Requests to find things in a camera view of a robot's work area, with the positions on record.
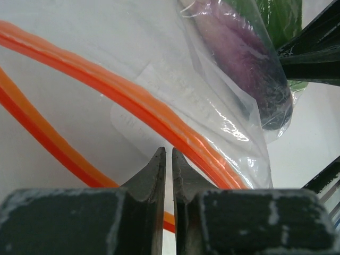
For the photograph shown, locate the green fake leafy vegetable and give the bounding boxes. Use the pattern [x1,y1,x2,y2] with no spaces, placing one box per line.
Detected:
[233,0,310,92]

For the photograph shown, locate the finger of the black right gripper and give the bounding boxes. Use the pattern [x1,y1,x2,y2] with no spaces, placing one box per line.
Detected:
[277,1,339,86]
[302,157,339,196]

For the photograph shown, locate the purple fake eggplant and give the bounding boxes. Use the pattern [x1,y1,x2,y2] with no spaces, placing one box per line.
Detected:
[181,1,293,130]

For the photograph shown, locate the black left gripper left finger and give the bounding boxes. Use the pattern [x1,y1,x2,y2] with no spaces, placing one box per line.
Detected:
[1,147,166,254]

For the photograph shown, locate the clear zip top bag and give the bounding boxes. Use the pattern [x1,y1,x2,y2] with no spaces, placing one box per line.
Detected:
[0,0,310,234]

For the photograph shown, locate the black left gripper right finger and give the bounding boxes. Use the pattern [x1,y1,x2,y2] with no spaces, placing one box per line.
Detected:
[172,149,339,254]

